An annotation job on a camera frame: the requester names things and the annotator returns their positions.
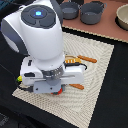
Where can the red toy bell pepper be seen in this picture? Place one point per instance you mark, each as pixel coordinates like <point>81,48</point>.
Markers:
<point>57,93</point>

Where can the yellow toy banana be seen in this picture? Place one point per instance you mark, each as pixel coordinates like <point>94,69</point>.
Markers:
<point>19,79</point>

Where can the large grey pot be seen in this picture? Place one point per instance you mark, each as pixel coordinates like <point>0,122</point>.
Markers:
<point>90,13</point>

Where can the knife with wooden handle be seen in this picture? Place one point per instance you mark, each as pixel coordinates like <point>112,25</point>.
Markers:
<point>87,59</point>

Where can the fork with wooden handle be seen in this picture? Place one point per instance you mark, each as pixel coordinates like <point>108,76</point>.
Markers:
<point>78,86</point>

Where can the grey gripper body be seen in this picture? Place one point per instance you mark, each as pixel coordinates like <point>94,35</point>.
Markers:
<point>50,86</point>

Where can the small grey pot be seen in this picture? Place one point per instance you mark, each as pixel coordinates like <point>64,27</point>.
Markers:
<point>70,10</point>

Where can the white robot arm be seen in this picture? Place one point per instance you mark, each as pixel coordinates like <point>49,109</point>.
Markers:
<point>35,30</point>

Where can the cream bowl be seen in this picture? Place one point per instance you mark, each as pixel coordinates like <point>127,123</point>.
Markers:
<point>122,14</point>

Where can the orange toy bread loaf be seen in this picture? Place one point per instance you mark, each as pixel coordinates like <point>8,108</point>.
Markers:
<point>73,60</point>

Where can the white striped placemat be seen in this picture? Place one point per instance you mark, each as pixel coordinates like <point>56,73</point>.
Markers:
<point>73,105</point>

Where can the pink wooden board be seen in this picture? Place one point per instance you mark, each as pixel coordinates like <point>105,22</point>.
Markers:
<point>107,26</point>

